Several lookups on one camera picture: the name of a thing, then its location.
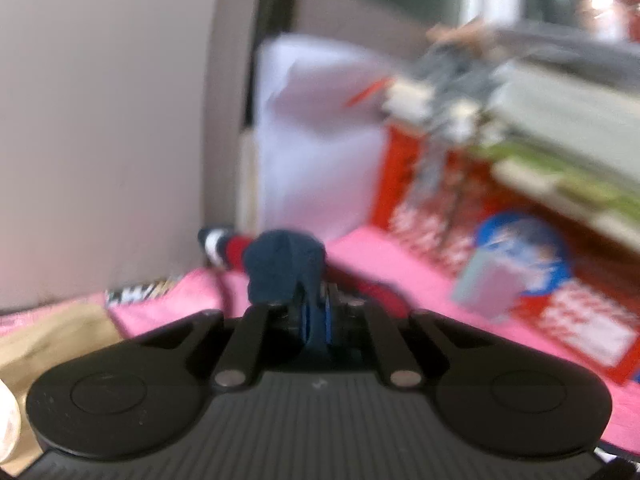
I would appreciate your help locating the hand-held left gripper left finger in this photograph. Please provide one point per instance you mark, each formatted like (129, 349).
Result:
(306, 320)

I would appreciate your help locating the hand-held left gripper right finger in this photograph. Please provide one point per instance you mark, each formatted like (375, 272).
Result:
(326, 315)

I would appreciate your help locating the white and navy jacket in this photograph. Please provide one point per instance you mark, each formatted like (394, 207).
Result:
(280, 265)

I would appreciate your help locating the pink printed blanket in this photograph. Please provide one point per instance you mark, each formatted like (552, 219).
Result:
(430, 290)

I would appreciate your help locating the red plastic crate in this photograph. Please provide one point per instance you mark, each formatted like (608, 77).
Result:
(400, 175)

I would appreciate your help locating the white bag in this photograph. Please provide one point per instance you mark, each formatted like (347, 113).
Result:
(310, 150)

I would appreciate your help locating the black and white patterned item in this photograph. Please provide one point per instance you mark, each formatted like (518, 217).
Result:
(140, 291)

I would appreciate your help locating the stack of papers and booklets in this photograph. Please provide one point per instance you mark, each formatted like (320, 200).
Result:
(550, 105)

